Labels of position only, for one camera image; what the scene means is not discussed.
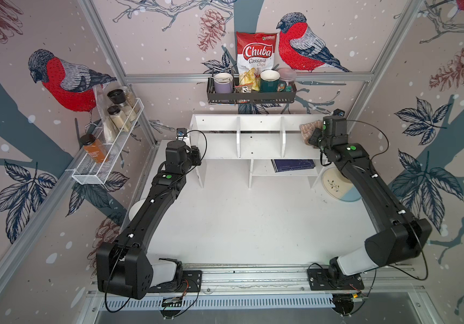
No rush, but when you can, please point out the red Chuba chips bag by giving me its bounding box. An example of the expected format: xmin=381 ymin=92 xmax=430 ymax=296
xmin=236 ymin=32 xmax=277 ymax=74

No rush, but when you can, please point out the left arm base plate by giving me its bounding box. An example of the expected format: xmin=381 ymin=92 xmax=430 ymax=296
xmin=148 ymin=270 xmax=203 ymax=293

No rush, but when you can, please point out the white wire wall rack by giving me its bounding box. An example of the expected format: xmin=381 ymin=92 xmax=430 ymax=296
xmin=71 ymin=98 xmax=144 ymax=185

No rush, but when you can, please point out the orange spice jar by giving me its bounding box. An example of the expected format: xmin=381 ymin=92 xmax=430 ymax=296
xmin=79 ymin=134 xmax=107 ymax=163

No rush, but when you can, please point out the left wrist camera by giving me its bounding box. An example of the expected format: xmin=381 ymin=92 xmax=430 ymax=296
xmin=176 ymin=128 xmax=188 ymax=141

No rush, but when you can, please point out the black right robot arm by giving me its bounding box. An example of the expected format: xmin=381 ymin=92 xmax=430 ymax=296
xmin=309 ymin=116 xmax=432 ymax=279

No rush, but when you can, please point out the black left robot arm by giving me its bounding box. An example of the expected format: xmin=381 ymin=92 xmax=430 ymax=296
xmin=96 ymin=140 xmax=202 ymax=300

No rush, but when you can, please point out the white bowl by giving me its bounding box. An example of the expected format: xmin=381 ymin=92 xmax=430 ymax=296
xmin=128 ymin=199 xmax=146 ymax=221

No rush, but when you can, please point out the cream and blue plate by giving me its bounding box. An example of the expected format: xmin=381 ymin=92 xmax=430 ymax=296
xmin=321 ymin=167 xmax=361 ymax=203

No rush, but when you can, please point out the pink lidded jar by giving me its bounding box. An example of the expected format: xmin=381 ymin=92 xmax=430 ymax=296
xmin=278 ymin=67 xmax=297 ymax=92

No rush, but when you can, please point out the lilac mug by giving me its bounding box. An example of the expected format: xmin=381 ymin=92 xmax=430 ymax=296
xmin=213 ymin=72 xmax=234 ymax=94

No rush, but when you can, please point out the black wall basket shelf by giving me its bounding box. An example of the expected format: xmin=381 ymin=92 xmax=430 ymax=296
xmin=206 ymin=76 xmax=297 ymax=105

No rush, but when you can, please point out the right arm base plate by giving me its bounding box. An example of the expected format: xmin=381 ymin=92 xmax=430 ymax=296
xmin=306 ymin=268 xmax=365 ymax=291

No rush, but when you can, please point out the dark blue book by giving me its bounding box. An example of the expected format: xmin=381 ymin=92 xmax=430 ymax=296
xmin=272 ymin=159 xmax=316 ymax=173

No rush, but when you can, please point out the aluminium mounting rail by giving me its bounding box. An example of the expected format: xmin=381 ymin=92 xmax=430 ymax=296
xmin=85 ymin=264 xmax=423 ymax=296

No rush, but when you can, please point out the black lid spice jar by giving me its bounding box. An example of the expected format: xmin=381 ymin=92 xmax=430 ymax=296
xmin=107 ymin=105 xmax=132 ymax=132
xmin=107 ymin=89 xmax=137 ymax=122

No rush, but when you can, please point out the green mug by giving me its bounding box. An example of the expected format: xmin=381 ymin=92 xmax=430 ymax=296
xmin=260 ymin=70 xmax=287 ymax=93

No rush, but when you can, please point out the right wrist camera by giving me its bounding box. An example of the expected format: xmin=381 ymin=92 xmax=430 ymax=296
xmin=333 ymin=109 xmax=345 ymax=117

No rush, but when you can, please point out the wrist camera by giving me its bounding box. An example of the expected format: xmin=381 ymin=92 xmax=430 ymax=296
xmin=333 ymin=109 xmax=345 ymax=117
xmin=176 ymin=128 xmax=188 ymax=141

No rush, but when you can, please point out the clear plastic bag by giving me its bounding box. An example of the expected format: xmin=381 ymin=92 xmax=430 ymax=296
xmin=94 ymin=85 xmax=119 ymax=144

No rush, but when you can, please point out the white wooden bookshelf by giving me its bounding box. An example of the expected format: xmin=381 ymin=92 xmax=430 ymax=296
xmin=185 ymin=114 xmax=325 ymax=188

